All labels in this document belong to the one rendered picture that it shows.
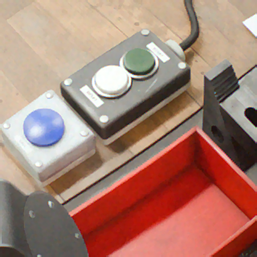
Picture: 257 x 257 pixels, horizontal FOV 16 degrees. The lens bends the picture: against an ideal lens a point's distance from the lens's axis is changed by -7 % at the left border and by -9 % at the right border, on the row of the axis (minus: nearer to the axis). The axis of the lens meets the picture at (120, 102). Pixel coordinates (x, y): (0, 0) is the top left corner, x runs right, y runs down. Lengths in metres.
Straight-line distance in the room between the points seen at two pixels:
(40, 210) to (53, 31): 0.60
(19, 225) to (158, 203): 0.49
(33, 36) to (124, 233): 0.26
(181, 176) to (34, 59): 0.20
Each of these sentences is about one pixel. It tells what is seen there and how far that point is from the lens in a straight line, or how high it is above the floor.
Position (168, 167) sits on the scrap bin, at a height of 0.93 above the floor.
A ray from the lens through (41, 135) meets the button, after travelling 0.87.
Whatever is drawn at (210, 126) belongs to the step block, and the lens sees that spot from 0.89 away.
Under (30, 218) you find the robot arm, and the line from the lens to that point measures 0.40.
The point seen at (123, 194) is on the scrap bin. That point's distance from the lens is 0.83.
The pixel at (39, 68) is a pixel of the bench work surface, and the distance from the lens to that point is 0.96.
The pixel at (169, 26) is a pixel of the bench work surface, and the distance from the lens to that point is 0.99.
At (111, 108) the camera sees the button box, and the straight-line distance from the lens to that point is 0.89.
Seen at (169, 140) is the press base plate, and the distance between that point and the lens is 0.91.
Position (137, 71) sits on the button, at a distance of 0.91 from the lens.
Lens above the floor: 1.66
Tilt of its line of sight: 54 degrees down
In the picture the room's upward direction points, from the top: 5 degrees counter-clockwise
